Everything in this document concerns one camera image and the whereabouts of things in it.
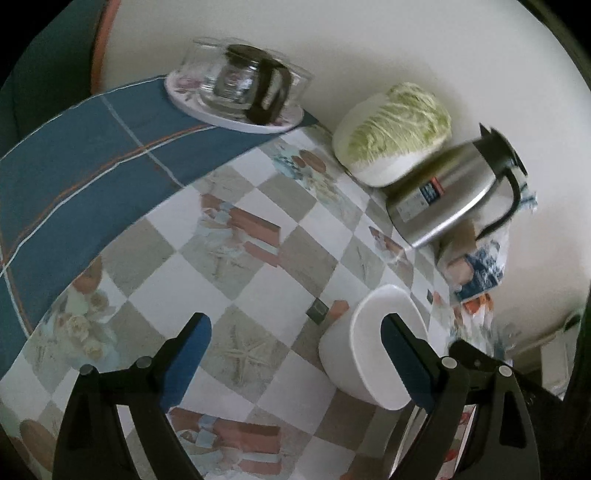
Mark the stainless steel thermos jug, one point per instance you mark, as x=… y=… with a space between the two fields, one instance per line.
x=452 y=184

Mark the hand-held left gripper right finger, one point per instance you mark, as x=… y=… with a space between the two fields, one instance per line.
x=406 y=364

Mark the napa cabbage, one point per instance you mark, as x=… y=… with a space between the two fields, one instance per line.
x=392 y=134

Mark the clear drinking glass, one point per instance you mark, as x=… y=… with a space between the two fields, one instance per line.
x=279 y=55
x=301 y=83
x=196 y=67

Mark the blue door with orange edge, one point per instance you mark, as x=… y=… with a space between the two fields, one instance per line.
x=46 y=78

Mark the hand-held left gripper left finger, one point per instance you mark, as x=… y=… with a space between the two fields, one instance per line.
x=184 y=364

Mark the small black square chip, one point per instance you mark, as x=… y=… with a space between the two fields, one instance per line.
x=317 y=311

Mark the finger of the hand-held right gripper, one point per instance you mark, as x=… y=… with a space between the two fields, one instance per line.
x=480 y=357

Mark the bagged bread loaf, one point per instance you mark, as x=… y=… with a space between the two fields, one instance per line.
x=480 y=272

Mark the checkered printed tablecloth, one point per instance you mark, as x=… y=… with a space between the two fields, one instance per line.
x=184 y=240

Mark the white square bowl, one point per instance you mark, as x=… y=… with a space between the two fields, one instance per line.
x=341 y=350

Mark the white floral tray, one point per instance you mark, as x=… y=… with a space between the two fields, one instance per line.
x=217 y=117

